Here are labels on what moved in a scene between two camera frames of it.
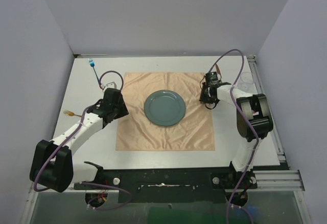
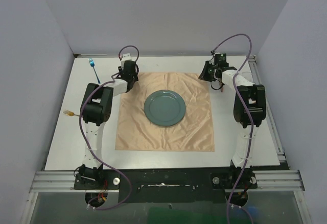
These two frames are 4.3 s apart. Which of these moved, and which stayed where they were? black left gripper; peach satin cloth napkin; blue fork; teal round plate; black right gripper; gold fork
Moved: black left gripper; black right gripper
Stayed: peach satin cloth napkin; gold fork; teal round plate; blue fork
